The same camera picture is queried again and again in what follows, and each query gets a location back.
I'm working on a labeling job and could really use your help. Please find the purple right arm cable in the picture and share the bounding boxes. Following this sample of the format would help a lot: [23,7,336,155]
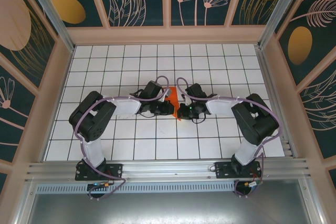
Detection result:
[176,77,281,198]

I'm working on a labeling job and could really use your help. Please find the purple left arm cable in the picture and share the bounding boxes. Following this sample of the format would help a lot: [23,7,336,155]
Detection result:
[75,75,170,201]

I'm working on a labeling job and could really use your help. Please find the small circuit board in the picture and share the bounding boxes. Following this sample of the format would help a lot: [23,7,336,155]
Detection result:
[87,181,114,191]
[240,179,263,192]

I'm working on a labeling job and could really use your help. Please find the grey slotted cable duct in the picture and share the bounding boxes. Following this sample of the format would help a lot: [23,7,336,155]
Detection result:
[35,183,237,194]

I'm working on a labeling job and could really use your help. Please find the aluminium side rail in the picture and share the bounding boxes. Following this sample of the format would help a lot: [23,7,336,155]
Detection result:
[254,47,300,161]

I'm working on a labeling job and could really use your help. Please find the aluminium mounting rail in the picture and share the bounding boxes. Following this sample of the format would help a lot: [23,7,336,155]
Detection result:
[25,158,312,184]

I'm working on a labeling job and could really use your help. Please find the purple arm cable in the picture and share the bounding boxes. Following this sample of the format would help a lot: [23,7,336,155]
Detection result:
[75,75,170,201]
[176,77,281,198]

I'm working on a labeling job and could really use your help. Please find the aluminium frame post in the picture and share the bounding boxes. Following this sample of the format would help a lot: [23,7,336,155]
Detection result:
[257,0,316,50]
[20,0,76,53]

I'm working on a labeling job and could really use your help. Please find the grey metal sheet panel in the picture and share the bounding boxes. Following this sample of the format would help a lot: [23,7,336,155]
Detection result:
[15,192,323,224]

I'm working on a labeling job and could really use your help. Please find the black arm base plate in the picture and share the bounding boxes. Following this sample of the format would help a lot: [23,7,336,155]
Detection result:
[75,163,124,182]
[214,161,263,180]

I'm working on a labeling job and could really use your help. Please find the orange cloth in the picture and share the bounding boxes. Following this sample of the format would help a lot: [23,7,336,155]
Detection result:
[162,87,184,123]

